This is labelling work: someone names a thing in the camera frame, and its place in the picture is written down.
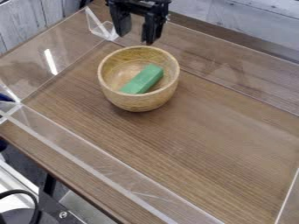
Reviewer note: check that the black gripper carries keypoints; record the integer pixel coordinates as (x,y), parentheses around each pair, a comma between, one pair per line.
(153,9)

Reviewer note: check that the green rectangular block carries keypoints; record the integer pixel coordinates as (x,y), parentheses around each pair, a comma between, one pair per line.
(145,80)

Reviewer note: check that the light wooden bowl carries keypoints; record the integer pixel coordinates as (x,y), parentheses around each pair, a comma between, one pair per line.
(122,65)

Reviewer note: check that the black table leg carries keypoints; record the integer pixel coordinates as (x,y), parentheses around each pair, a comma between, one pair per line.
(50,184)

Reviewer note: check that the clear acrylic corner bracket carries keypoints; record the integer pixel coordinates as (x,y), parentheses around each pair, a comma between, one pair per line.
(102,29)

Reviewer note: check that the clear acrylic tray wall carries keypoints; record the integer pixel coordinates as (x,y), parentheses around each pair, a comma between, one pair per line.
(82,135)

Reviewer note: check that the grey metal base plate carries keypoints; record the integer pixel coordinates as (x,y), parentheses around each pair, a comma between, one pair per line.
(70,210)

